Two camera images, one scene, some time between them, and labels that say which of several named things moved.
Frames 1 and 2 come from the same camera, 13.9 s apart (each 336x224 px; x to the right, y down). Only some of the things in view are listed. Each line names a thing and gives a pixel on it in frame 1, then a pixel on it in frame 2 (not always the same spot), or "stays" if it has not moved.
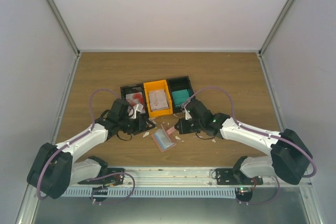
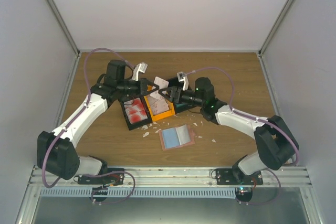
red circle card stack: (136, 102) stays
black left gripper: (141, 125) -> (143, 86)
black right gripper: (182, 130) -> (175, 96)
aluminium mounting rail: (182, 178) stays
